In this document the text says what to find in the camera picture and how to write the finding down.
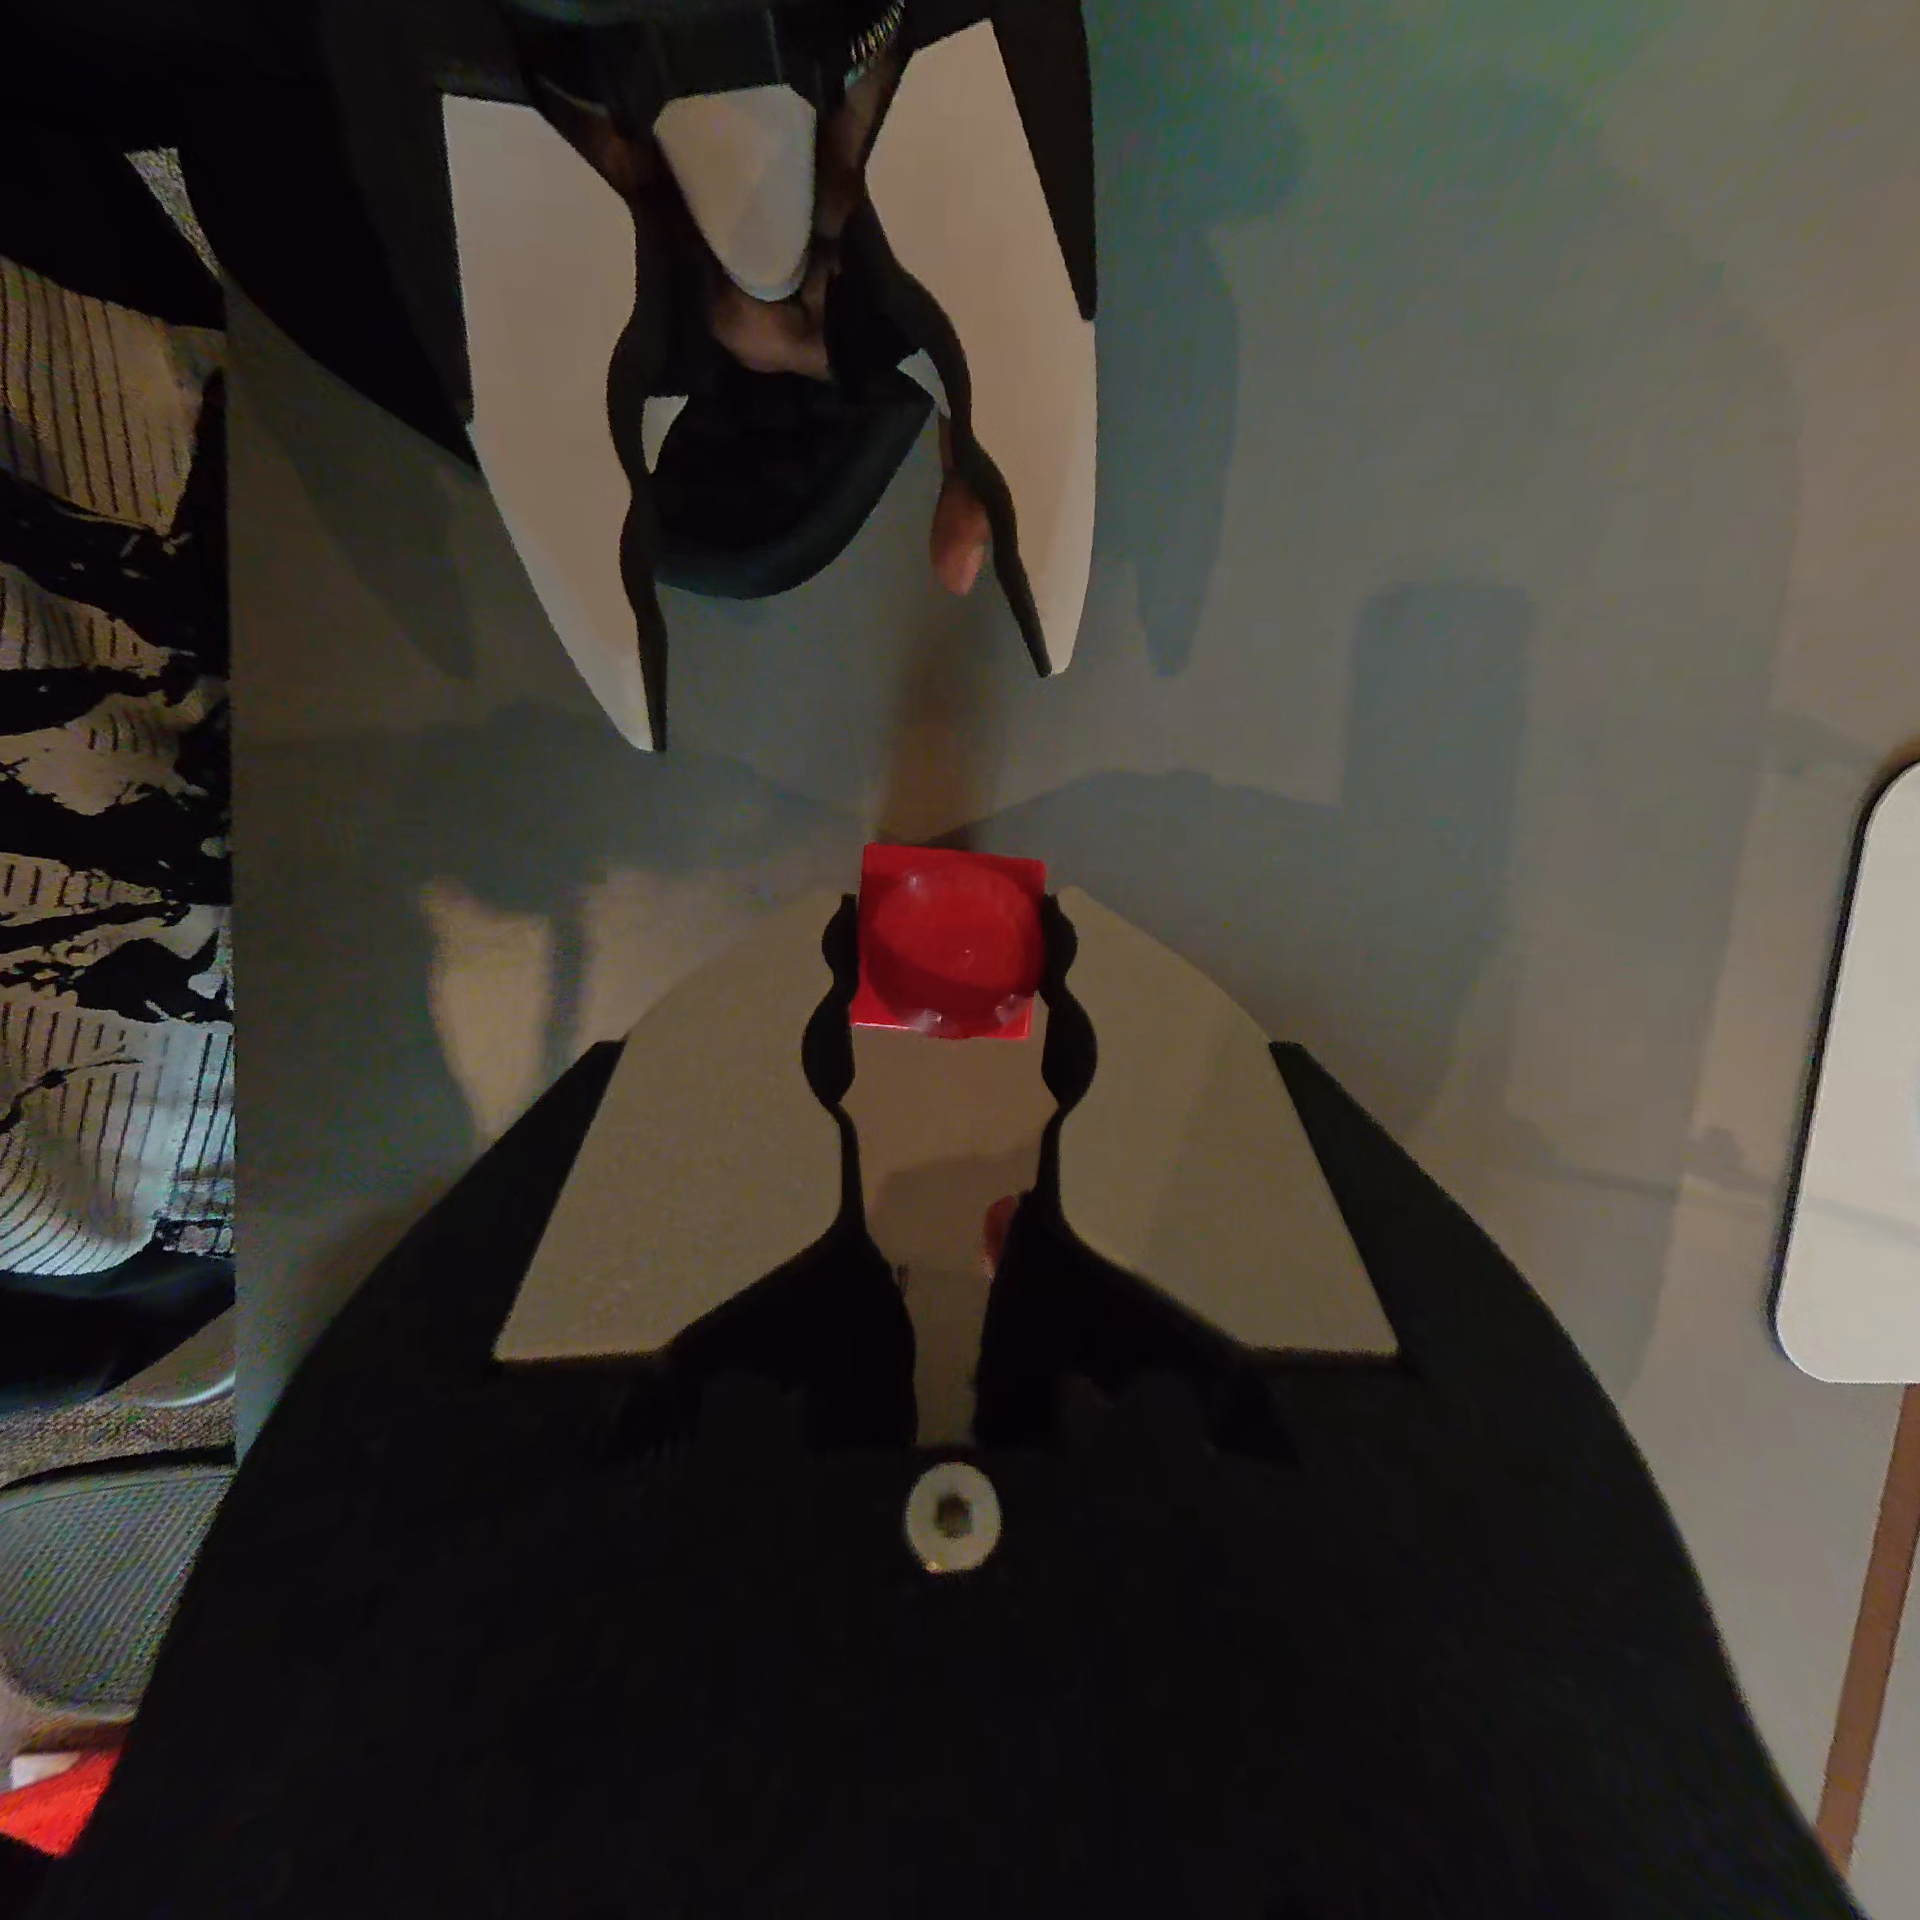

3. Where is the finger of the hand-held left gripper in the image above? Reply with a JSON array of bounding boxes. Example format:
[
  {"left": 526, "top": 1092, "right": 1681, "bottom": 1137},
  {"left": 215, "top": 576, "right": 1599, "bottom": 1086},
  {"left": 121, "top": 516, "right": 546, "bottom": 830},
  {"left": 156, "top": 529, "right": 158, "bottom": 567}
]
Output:
[
  {"left": 861, "top": 19, "right": 1099, "bottom": 681},
  {"left": 441, "top": 93, "right": 673, "bottom": 755}
]

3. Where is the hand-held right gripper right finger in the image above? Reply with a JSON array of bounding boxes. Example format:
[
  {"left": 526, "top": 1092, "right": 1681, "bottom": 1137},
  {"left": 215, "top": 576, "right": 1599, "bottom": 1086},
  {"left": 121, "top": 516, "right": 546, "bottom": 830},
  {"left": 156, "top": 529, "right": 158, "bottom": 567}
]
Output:
[{"left": 975, "top": 887, "right": 1407, "bottom": 1364}]

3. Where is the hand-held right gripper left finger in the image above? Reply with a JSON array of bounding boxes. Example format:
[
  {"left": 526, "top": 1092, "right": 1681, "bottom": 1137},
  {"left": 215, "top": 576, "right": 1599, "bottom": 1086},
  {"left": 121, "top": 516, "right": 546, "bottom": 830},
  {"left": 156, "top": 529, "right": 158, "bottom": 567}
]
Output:
[{"left": 492, "top": 892, "right": 923, "bottom": 1364}]

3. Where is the red mega block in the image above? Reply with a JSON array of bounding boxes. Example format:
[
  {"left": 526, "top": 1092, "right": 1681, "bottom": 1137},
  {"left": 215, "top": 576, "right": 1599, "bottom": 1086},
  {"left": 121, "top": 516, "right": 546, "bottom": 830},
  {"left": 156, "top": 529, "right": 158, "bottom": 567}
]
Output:
[{"left": 851, "top": 839, "right": 1046, "bottom": 1040}]

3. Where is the person's left forearm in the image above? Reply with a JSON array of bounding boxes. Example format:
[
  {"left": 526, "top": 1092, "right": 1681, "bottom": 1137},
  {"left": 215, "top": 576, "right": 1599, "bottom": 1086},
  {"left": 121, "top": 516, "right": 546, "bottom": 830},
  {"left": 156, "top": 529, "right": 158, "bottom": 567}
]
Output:
[{"left": 0, "top": 0, "right": 470, "bottom": 453}]

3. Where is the person's left hand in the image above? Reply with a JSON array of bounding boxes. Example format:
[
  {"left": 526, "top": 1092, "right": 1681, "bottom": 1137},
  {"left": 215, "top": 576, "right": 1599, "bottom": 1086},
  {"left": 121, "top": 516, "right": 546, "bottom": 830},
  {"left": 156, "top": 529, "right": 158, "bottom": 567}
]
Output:
[{"left": 721, "top": 277, "right": 991, "bottom": 599}]

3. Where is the black and white printed shirt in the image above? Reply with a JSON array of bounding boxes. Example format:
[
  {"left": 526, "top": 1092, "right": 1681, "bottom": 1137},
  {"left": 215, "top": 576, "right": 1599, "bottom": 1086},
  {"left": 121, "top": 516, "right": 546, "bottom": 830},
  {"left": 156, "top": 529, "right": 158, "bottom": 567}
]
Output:
[{"left": 0, "top": 142, "right": 242, "bottom": 1278}]

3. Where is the white tray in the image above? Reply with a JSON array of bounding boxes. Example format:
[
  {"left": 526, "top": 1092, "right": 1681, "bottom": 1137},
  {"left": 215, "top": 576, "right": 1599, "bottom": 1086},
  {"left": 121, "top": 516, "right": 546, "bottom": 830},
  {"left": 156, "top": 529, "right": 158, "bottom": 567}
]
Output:
[{"left": 1773, "top": 758, "right": 1920, "bottom": 1384}]

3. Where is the person's mesh office chair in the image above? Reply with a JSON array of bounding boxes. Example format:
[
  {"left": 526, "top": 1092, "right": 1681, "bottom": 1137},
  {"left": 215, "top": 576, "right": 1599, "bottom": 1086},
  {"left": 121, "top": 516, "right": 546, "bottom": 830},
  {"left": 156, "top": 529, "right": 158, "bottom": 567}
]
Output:
[{"left": 0, "top": 1350, "right": 242, "bottom": 1760}]

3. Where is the orange traffic cone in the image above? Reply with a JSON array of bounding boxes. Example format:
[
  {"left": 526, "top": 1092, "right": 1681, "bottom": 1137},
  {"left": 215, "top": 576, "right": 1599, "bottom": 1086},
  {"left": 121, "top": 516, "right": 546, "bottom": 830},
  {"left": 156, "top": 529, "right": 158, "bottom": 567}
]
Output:
[{"left": 0, "top": 1739, "right": 118, "bottom": 1863}]

